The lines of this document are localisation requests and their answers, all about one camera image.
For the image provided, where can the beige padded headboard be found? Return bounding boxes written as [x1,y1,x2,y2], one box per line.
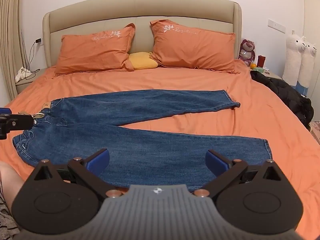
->
[42,0,243,68]

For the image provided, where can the white wall switch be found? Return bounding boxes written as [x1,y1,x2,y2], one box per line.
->
[268,19,286,33]

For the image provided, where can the blue denim pants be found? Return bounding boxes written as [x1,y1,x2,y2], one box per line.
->
[12,89,273,193]

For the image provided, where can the thin black charger cable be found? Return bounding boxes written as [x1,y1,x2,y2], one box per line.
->
[24,41,41,73]

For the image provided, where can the bed with orange sheet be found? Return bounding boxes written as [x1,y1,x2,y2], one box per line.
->
[0,59,320,205]

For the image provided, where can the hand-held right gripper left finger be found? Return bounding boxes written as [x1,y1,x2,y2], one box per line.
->
[33,149,123,199]

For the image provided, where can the person's leg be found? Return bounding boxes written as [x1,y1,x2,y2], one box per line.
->
[0,161,26,211]

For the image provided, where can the white alpaca plush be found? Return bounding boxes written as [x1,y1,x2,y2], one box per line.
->
[299,36,317,96]
[282,30,307,97]

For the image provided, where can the black jacket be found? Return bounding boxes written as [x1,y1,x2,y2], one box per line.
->
[250,70,315,130]

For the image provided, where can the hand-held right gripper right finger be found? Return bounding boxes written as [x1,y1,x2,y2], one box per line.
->
[194,150,284,198]

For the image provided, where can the beige nightstand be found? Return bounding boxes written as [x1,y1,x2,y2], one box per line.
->
[250,66,284,81]
[15,67,48,94]

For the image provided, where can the pink plush bear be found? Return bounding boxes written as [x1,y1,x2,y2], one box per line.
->
[239,39,256,67]

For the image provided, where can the white crumpled cloth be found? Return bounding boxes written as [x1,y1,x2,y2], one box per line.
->
[14,67,34,83]

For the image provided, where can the orange embroidered pillow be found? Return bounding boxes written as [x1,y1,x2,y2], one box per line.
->
[54,23,136,75]
[149,19,240,75]

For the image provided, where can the pink patterned object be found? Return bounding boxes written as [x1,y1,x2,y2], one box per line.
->
[309,121,320,144]

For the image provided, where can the yellow cushion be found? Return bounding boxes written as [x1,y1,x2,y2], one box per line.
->
[129,52,159,70]

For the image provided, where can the striped clothing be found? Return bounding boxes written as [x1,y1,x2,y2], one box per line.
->
[0,180,22,240]

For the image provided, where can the beige curtain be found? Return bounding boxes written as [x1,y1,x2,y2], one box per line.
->
[0,0,28,101]

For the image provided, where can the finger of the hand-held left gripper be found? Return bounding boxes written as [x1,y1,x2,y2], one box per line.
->
[9,114,35,132]

